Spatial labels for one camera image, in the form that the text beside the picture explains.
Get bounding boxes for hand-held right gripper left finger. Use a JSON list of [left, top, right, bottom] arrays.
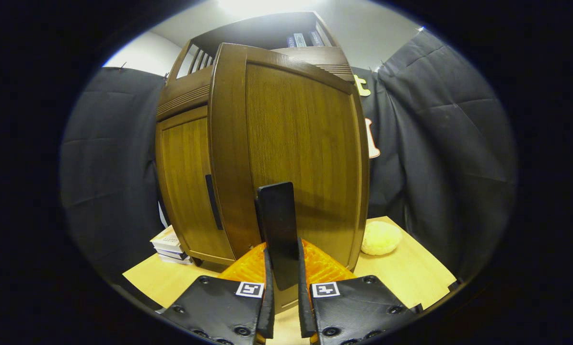
[[162, 240, 276, 345]]

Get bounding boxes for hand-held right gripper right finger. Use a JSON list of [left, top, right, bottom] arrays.
[[297, 237, 417, 345]]

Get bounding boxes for wooden double-door shoe cabinet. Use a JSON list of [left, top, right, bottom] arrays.
[[155, 11, 356, 269]]

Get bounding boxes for round yellow sponge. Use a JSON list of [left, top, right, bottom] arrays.
[[361, 220, 403, 256]]

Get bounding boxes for thin dark-edged book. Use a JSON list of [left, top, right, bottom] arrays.
[[156, 248, 188, 261]]

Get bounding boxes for white and orange book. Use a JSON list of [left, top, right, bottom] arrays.
[[151, 225, 184, 253]]

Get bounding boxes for black backdrop cloth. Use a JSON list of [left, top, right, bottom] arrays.
[[60, 29, 517, 281]]

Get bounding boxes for ceiling light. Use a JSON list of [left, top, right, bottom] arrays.
[[217, 0, 316, 17]]

